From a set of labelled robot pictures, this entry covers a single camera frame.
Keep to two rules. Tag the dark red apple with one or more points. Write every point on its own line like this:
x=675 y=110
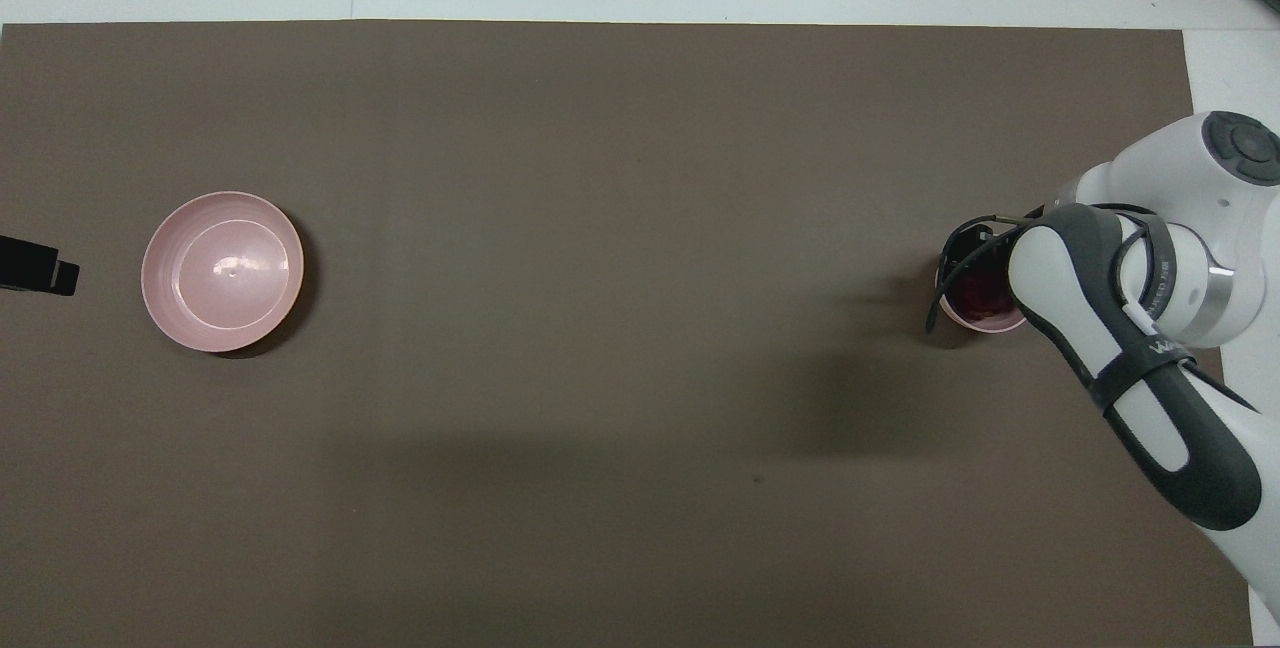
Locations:
x=985 y=296

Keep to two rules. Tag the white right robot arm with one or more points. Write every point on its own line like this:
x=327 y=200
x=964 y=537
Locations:
x=1230 y=228

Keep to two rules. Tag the pink bowl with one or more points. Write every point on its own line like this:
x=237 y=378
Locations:
x=985 y=327

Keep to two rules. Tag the pink plate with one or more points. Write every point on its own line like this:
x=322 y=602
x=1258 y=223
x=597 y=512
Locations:
x=225 y=273

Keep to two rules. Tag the brown table mat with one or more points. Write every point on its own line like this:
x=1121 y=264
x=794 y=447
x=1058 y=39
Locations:
x=640 y=228

